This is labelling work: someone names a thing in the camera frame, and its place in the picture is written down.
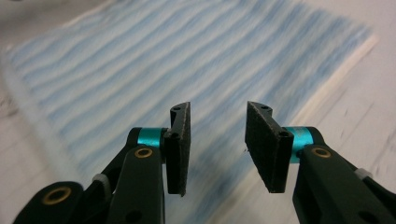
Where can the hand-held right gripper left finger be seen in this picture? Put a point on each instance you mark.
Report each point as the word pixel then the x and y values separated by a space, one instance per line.
pixel 177 155

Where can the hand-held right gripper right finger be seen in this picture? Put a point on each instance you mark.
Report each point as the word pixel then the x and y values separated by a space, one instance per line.
pixel 267 149

